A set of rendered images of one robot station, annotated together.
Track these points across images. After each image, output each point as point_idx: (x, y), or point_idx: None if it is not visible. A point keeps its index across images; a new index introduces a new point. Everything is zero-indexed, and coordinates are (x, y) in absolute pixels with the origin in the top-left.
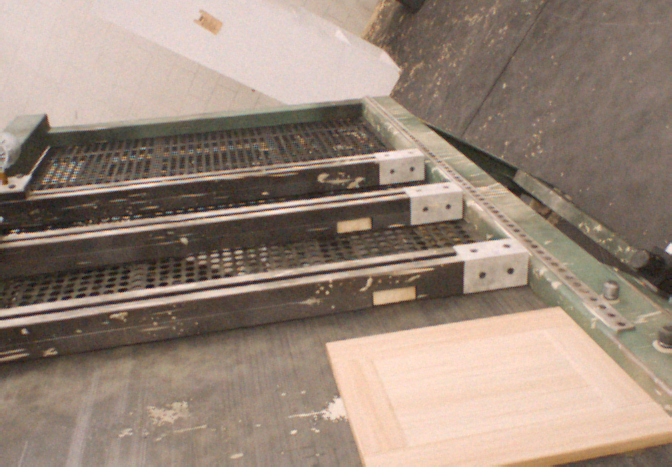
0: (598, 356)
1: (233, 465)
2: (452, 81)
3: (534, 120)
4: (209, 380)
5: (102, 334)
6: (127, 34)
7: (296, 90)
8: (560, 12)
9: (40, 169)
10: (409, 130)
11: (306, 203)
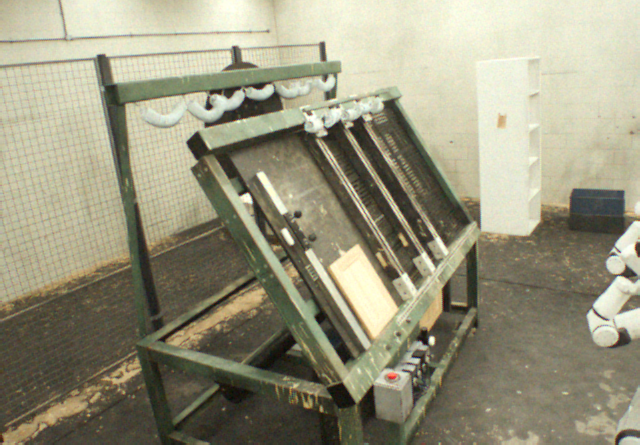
0: (386, 319)
1: (319, 232)
2: (526, 264)
3: (510, 309)
4: (334, 216)
5: (333, 180)
6: None
7: (489, 182)
8: (574, 301)
9: None
10: (459, 247)
11: (403, 219)
